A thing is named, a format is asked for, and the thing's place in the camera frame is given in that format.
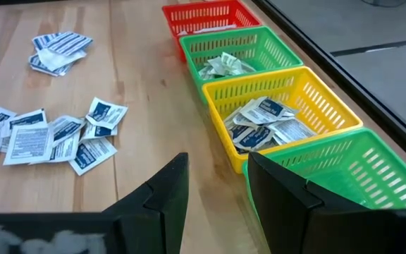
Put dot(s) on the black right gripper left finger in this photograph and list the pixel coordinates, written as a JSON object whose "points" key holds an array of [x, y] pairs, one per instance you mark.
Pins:
{"points": [[157, 211]]}

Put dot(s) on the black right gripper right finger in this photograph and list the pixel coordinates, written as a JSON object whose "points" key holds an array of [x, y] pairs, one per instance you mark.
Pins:
{"points": [[280, 218]]}

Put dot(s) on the white orange ointment packet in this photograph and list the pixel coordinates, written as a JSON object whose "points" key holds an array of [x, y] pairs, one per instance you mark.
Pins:
{"points": [[206, 29]]}

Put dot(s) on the green plastic basket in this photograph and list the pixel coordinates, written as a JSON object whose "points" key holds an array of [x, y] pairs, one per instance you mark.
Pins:
{"points": [[284, 56], [365, 169]]}

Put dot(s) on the yellow plastic basket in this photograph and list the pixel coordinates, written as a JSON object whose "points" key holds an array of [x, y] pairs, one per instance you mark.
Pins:
{"points": [[330, 113]]}

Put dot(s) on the pile of red-striped packets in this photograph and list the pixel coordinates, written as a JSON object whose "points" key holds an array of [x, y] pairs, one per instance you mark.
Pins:
{"points": [[69, 42]]}

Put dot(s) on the red plastic basket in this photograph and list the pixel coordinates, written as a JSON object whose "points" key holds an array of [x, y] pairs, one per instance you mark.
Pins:
{"points": [[206, 7]]}

